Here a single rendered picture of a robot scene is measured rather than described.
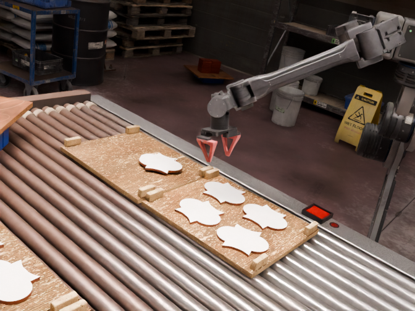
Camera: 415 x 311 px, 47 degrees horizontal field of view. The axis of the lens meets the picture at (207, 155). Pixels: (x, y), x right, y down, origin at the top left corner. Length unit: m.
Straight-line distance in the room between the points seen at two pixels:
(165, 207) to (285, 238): 0.36
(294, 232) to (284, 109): 3.79
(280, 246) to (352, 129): 3.77
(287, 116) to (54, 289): 4.30
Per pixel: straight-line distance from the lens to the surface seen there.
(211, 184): 1.57
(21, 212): 1.40
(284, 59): 6.17
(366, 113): 5.03
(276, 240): 1.39
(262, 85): 1.43
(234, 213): 1.46
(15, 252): 1.22
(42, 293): 1.10
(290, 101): 5.14
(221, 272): 1.24
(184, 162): 1.71
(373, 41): 1.41
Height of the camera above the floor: 1.66
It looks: 24 degrees down
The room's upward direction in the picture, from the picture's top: 11 degrees clockwise
